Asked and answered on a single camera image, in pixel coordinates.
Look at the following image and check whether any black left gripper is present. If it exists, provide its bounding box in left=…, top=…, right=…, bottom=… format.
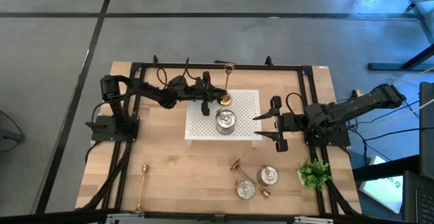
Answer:
left=188, top=71, right=228, bottom=117

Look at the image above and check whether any grey metal desk frame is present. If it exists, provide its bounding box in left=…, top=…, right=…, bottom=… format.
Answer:
left=399, top=0, right=434, bottom=45

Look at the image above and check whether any black metal beam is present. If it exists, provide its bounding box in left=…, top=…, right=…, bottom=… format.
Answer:
left=352, top=154, right=421, bottom=181

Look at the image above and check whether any black floor power cable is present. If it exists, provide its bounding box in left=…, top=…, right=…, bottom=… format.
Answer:
left=349, top=126, right=434, bottom=143

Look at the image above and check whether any grey round chair base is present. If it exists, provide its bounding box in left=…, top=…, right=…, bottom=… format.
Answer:
left=0, top=110, right=24, bottom=153

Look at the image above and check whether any black desk foot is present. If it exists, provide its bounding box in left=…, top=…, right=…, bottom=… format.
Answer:
left=368, top=43, right=434, bottom=72

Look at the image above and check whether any gold brass candlestick holder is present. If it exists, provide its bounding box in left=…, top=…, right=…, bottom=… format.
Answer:
left=229, top=158, right=271, bottom=200
left=134, top=164, right=150, bottom=214
left=217, top=62, right=235, bottom=107

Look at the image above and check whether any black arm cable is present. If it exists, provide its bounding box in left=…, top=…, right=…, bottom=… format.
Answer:
left=285, top=92, right=308, bottom=115
left=155, top=57, right=191, bottom=88

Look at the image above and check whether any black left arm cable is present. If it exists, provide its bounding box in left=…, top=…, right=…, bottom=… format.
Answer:
left=155, top=57, right=191, bottom=88

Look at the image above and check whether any dark monitor panel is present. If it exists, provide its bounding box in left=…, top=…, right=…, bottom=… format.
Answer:
left=418, top=81, right=434, bottom=181

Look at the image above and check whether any white perforated metal shelf riser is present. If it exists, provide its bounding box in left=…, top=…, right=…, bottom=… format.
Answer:
left=184, top=88, right=264, bottom=147

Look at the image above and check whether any black aluminium rig frame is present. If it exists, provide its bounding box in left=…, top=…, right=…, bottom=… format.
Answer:
left=76, top=54, right=362, bottom=224

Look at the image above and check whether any black laptop keyboard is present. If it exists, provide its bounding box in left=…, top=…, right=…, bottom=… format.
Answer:
left=401, top=170, right=434, bottom=224

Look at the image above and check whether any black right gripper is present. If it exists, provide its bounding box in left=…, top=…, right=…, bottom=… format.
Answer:
left=252, top=95, right=308, bottom=153

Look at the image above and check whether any cream floor cable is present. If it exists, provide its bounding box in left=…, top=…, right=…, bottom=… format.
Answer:
left=371, top=98, right=434, bottom=128

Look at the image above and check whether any white box green print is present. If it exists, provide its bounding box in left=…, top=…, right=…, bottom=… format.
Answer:
left=358, top=155, right=404, bottom=214

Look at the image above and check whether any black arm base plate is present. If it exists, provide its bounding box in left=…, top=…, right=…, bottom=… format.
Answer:
left=302, top=119, right=352, bottom=147
left=90, top=115, right=140, bottom=143

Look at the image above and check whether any silver tin candle with tag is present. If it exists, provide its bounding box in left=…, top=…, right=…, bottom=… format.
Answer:
left=256, top=164, right=280, bottom=187
left=235, top=179, right=258, bottom=201
left=215, top=108, right=238, bottom=136

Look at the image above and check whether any green potted plant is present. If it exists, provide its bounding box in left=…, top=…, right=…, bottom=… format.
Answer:
left=297, top=159, right=332, bottom=191

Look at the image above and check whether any yellow extension cord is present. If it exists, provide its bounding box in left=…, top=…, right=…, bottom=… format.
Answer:
left=351, top=66, right=434, bottom=99

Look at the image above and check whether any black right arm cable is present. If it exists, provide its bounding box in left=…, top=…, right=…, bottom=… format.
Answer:
left=285, top=92, right=308, bottom=115

